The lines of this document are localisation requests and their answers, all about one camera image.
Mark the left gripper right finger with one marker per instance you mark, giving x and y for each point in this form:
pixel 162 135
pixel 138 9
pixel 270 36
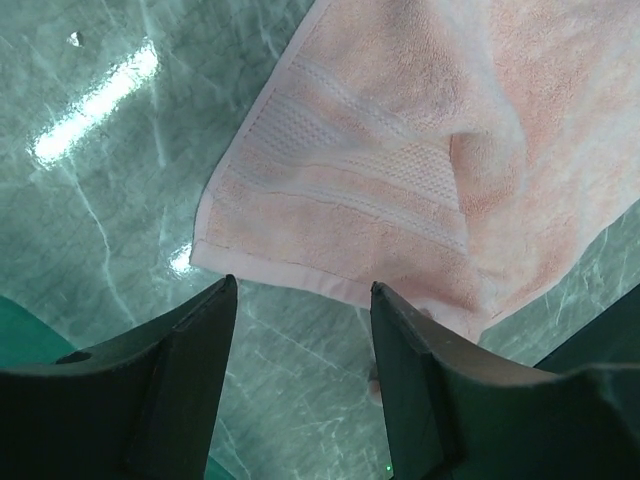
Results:
pixel 454 410

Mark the pink towel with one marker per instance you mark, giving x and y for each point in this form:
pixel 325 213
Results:
pixel 466 153

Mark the teal plastic tray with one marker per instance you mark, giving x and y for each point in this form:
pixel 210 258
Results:
pixel 24 339

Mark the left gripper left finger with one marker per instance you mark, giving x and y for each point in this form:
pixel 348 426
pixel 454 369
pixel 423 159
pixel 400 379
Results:
pixel 141 405

